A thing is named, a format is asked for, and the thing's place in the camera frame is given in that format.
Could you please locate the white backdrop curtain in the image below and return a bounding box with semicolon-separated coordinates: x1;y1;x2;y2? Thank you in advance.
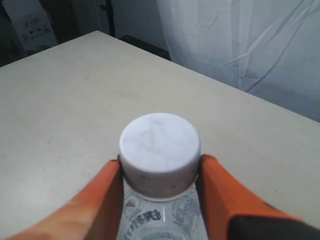
157;0;320;121

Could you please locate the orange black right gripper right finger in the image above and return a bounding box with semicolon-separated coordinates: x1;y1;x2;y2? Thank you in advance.
196;154;320;240

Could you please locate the white cardboard box with symbols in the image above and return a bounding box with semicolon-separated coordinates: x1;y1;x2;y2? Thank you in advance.
1;0;58;54

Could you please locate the clear bottle with lime label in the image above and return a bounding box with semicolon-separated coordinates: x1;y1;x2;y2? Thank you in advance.
117;113;208;240

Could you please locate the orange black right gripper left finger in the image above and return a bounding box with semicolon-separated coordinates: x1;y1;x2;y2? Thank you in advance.
10;160;124;240

